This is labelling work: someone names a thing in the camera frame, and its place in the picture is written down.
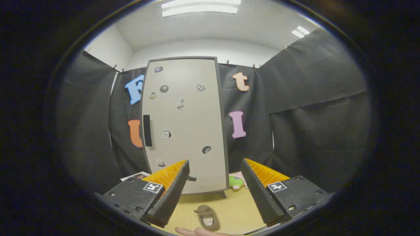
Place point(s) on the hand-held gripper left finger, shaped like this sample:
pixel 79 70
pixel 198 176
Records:
pixel 170 200

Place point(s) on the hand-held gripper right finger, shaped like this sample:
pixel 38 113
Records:
pixel 261 196

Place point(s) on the brown fuzzy shoe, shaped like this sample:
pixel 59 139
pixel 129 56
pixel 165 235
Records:
pixel 205 211

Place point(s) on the grey shoe cabinet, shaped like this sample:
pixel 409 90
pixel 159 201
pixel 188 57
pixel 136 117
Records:
pixel 225 154

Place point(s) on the grey shoe cabinet door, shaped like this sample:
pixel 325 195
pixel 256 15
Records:
pixel 190 114

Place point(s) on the green and pink plush toy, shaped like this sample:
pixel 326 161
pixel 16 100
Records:
pixel 234 182

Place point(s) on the white book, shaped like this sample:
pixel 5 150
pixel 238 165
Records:
pixel 131 177

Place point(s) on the black backdrop cloth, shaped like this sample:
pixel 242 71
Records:
pixel 311 98

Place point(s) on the small ceiling light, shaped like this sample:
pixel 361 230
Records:
pixel 301 31

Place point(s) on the long ceiling light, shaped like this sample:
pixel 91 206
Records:
pixel 200 8

